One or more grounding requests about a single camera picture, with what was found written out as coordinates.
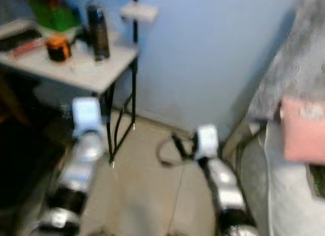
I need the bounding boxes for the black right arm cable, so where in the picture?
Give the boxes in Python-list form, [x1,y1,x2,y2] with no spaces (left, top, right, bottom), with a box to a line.
[155,136,199,169]

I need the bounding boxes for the white table black legs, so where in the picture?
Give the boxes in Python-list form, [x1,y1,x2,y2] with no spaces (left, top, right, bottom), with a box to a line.
[0,18,141,166]

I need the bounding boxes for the small white shelf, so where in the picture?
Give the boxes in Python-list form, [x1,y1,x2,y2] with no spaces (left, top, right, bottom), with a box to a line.
[120,1,159,23]

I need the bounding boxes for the black keyboard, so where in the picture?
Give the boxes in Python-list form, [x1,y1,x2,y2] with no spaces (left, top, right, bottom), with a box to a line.
[0,27,43,52]

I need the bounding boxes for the dark printed book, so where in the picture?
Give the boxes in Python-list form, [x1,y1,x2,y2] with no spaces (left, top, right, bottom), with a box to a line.
[309,163,325,199]

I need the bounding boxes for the orange black box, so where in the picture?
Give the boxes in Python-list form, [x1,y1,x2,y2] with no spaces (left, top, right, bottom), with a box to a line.
[45,33,72,63]

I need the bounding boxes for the black drink bottle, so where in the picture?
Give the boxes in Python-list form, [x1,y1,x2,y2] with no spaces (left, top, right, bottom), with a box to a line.
[86,3,111,62]

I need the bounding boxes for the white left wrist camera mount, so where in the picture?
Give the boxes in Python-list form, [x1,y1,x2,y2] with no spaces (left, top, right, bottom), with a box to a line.
[71,96,103,139]

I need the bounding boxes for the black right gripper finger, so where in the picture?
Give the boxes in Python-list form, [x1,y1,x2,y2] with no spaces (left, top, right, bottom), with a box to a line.
[170,134,190,160]

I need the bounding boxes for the black metal pole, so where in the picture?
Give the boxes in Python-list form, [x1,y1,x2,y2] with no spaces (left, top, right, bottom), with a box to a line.
[132,0,139,45]

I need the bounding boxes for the pink flat case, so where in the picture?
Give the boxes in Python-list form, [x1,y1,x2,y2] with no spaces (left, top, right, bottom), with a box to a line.
[10,39,45,58]

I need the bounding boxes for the green basket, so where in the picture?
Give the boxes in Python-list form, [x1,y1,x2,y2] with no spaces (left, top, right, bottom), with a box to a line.
[28,0,78,33]

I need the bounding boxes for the grey storage box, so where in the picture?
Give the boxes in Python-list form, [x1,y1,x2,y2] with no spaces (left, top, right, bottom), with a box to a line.
[33,79,82,111]

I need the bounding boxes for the pink pillow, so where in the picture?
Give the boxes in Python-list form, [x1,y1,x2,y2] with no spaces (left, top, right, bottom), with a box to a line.
[278,95,325,165]

